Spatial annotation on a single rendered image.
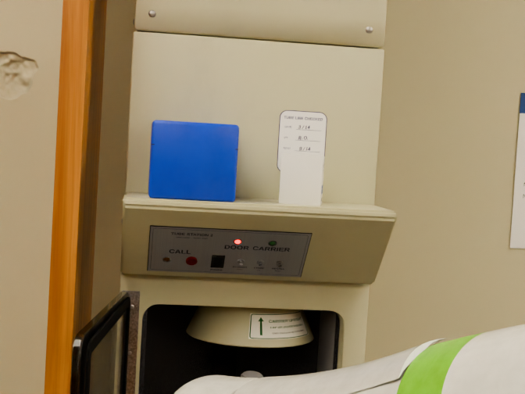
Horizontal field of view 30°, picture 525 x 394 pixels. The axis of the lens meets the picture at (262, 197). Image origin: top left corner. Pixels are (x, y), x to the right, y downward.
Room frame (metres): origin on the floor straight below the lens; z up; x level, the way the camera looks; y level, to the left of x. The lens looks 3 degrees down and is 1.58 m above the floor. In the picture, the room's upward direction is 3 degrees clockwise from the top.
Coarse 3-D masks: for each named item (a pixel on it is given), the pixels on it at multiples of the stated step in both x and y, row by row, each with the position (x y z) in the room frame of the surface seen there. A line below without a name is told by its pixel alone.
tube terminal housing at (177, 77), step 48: (144, 48) 1.22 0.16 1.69; (192, 48) 1.23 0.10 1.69; (240, 48) 1.24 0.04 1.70; (288, 48) 1.25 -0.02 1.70; (336, 48) 1.26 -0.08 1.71; (144, 96) 1.23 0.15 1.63; (192, 96) 1.23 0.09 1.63; (240, 96) 1.24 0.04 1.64; (288, 96) 1.25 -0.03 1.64; (336, 96) 1.26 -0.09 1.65; (144, 144) 1.23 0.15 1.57; (240, 144) 1.24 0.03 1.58; (336, 144) 1.26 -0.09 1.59; (144, 192) 1.23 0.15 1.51; (240, 192) 1.24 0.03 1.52; (336, 192) 1.26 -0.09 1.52; (144, 288) 1.23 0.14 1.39; (192, 288) 1.23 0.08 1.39; (240, 288) 1.24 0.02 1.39; (288, 288) 1.25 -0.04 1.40; (336, 288) 1.26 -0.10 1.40
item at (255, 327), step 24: (216, 312) 1.29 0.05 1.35; (240, 312) 1.28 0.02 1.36; (264, 312) 1.28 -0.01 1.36; (288, 312) 1.30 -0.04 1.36; (192, 336) 1.30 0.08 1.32; (216, 336) 1.27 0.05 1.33; (240, 336) 1.26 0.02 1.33; (264, 336) 1.26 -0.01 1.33; (288, 336) 1.28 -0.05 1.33; (312, 336) 1.34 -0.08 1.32
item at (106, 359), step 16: (112, 304) 1.09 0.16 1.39; (96, 320) 0.99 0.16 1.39; (80, 336) 0.92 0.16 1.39; (112, 336) 1.09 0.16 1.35; (80, 352) 0.90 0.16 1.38; (96, 352) 0.99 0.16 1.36; (112, 352) 1.10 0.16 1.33; (96, 368) 1.00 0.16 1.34; (112, 368) 1.11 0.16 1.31; (96, 384) 1.00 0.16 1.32; (112, 384) 1.11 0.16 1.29
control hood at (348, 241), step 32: (128, 192) 1.21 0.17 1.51; (128, 224) 1.13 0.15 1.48; (160, 224) 1.14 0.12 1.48; (192, 224) 1.14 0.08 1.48; (224, 224) 1.14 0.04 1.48; (256, 224) 1.14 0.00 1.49; (288, 224) 1.15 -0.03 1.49; (320, 224) 1.15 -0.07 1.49; (352, 224) 1.15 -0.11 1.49; (384, 224) 1.15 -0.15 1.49; (128, 256) 1.18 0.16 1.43; (320, 256) 1.19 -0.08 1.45; (352, 256) 1.20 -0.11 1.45
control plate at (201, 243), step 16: (160, 240) 1.15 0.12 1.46; (176, 240) 1.16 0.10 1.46; (192, 240) 1.16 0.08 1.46; (208, 240) 1.16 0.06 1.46; (224, 240) 1.16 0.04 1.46; (256, 240) 1.16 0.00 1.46; (288, 240) 1.17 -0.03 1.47; (304, 240) 1.17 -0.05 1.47; (160, 256) 1.18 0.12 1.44; (176, 256) 1.18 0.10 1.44; (208, 256) 1.18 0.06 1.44; (240, 256) 1.18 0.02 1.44; (256, 256) 1.19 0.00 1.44; (272, 256) 1.19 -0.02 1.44; (288, 256) 1.19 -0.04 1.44; (304, 256) 1.19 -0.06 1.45; (192, 272) 1.20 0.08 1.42; (208, 272) 1.20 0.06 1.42; (224, 272) 1.20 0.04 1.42; (240, 272) 1.21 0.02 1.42; (256, 272) 1.21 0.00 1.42; (272, 272) 1.21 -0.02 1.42; (288, 272) 1.21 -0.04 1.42
